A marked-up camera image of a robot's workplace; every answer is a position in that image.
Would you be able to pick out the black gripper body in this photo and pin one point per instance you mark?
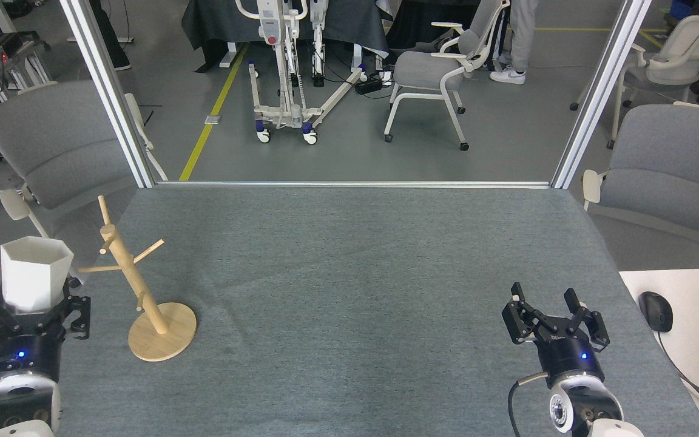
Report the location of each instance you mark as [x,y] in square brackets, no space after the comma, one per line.
[25,349]
[571,358]

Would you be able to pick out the white hexagonal cup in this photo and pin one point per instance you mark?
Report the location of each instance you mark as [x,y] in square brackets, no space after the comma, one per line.
[34,279]

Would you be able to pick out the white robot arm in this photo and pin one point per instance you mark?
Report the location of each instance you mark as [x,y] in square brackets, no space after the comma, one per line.
[586,409]
[16,406]

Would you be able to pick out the wooden cup rack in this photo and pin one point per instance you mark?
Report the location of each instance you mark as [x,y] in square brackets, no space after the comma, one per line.
[161,340]

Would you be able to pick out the black computer mouse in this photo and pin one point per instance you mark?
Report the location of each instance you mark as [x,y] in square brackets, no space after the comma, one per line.
[656,311]

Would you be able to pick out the metal floor plate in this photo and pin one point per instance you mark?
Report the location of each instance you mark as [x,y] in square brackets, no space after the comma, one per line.
[213,119]

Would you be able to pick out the black power strip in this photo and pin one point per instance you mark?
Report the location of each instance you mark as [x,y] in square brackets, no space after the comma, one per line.
[369,85]

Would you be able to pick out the person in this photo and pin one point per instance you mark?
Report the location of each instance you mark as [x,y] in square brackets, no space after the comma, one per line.
[110,30]
[522,30]

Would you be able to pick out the table with black cloth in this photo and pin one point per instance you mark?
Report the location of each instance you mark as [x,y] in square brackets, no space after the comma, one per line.
[216,24]

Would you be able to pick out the white wheeled stand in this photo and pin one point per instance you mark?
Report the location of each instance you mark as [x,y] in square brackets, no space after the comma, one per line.
[269,24]

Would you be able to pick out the grey chair with white frame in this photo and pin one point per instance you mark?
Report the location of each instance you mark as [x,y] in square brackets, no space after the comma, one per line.
[425,67]
[52,139]
[671,164]
[659,76]

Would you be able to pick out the silver frame post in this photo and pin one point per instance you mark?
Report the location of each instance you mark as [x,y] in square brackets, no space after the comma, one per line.
[110,91]
[598,91]

